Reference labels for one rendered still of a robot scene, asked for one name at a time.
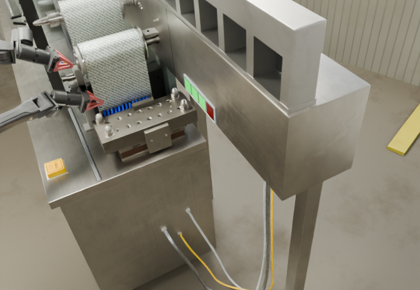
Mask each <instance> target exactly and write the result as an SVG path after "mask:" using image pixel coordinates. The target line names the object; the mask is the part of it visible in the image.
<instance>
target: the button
mask: <svg viewBox="0 0 420 290"><path fill-rule="evenodd" d="M44 166H45V169H46V173H47V176H48V178H52V177H54V176H57V175H60V174H62V173H66V169H65V167H64V163H63V160H62V159H61V158H60V159H57V160H55V161H51V162H49V163H46V164H44Z"/></svg>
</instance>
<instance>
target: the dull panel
mask: <svg viewBox="0 0 420 290"><path fill-rule="evenodd" d="M123 21H124V27H125V30H129V29H133V27H132V26H131V25H130V24H129V23H128V21H127V20H126V19H125V18H123ZM147 50H148V54H149V57H148V60H147V61H146V64H149V63H153V62H155V61H156V62H157V63H158V64H159V65H160V66H161V68H162V74H163V78H164V85H165V90H166V95H170V94H171V90H172V88H176V89H177V84H176V77H175V76H174V75H173V73H172V72H171V71H170V70H169V69H168V68H167V67H166V65H165V64H164V63H163V62H162V61H161V60H160V59H159V58H158V56H157V55H156V54H155V53H154V51H153V50H152V49H151V48H150V47H149V46H147Z"/></svg>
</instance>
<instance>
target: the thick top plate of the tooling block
mask: <svg viewBox="0 0 420 290"><path fill-rule="evenodd" d="M178 92H179V98H178V99H172V98H171V94H170V95H167V96H164V97H160V98H158V99H155V100H154V103H153V104H150V105H148V106H144V107H141V108H139V109H135V110H133V108H129V109H125V110H123V111H120V112H117V113H114V114H111V115H108V116H105V117H103V118H104V120H105V123H104V124H103V125H101V126H98V125H97V124H96V120H94V121H92V125H93V127H94V130H95V133H96V135H97V137H98V139H99V142H100V143H101V146H102V148H103V150H104V152H105V154H106V155H107V154H110V153H113V152H116V151H118V150H121V149H124V148H126V147H129V146H132V145H134V144H137V143H140V142H142V141H145V140H146V139H145V136H144V131H145V130H148V129H151V128H154V127H156V126H159V125H162V124H164V123H168V125H169V131H172V130H174V129H177V128H180V127H183V126H185V125H188V124H191V123H194V122H196V121H198V114H197V109H196V108H195V107H194V106H193V105H192V104H191V102H190V101H189V100H188V98H187V97H186V96H185V95H184V94H183V93H182V91H178ZM182 99H185V100H186V101H187V103H188V106H189V109H188V110H187V111H182V110H180V104H181V100H182ZM106 126H110V127H111V129H112V130H113V132H114V136H113V137H111V138H106V137H105V133H104V132H105V130H104V128H105V127H106Z"/></svg>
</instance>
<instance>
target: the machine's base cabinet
mask: <svg viewBox="0 0 420 290"><path fill-rule="evenodd" d="M60 208H61V211H62V213H63V214H64V217H65V218H66V221H67V223H68V224H69V227H70V229H71V231H72V233H73V235H74V237H75V239H76V241H77V243H78V245H79V247H80V250H81V252H82V254H83V256H84V258H85V260H86V262H87V264H88V266H89V268H90V270H91V272H92V275H93V276H94V278H95V280H96V282H97V285H98V286H99V288H100V290H132V289H134V288H136V287H138V286H141V285H143V284H145V283H147V282H149V281H151V280H153V279H155V278H157V277H159V276H161V275H163V274H165V273H167V272H169V271H172V270H173V269H176V268H178V267H179V266H182V265H183V264H186V262H185V260H184V259H183V258H182V257H181V256H180V255H179V254H178V252H177V251H176V250H175V249H174V247H173V246H172V244H171V243H170V242H169V240H168V239H167V237H166V235H165V234H164V233H163V232H162V231H161V229H162V228H164V227H167V229H168V233H169V235H170V236H171V238H172V240H173V241H174V242H175V244H176V245H177V247H178V248H179V249H180V250H181V251H182V253H183V254H184V255H185V256H186V257H187V258H188V260H189V261H192V260H193V259H196V258H197V257H196V256H195V255H194V254H193V253H192V252H191V250H190V249H189V248H188V247H187V246H186V244H185V243H184V241H183V240H182V238H181V237H180V236H178V232H179V231H181V232H182V236H183V238H184V240H185V241H186V242H187V244H188V245H189V247H190V248H191V249H192V250H193V251H194V252H195V253H196V254H197V255H198V256H202V255H204V254H206V253H208V252H210V251H212V249H211V247H210V246H209V244H208V243H207V242H206V240H205V239H204V237H203V235H202V234H201V233H200V231H199V229H198V228H197V227H196V225H195V224H194V222H193V220H192V219H191V217H190V215H189V214H187V213H186V209H188V208H189V209H190V210H191V214H192V216H193V218H194V219H195V221H196V222H197V224H198V226H199V227H200V228H201V230H202V232H203V233H204V235H205V236H206V237H207V239H208V241H209V242H210V243H211V245H212V247H213V248H214V249H216V237H215V229H214V216H213V203H212V196H211V183H210V176H209V163H208V150H207V148H206V149H202V150H200V151H198V152H195V153H192V154H190V155H188V156H185V157H182V158H180V159H177V160H175V161H173V162H170V163H167V164H165V165H163V166H160V167H157V168H155V169H152V170H150V171H148V172H145V173H142V174H140V175H138V176H135V177H132V178H130V179H127V180H125V181H123V182H120V183H117V184H115V185H113V186H110V187H107V188H105V189H102V190H100V191H97V192H94V193H92V194H90V195H87V196H84V197H82V198H80V199H77V200H75V201H72V202H69V203H67V204H65V205H62V206H60Z"/></svg>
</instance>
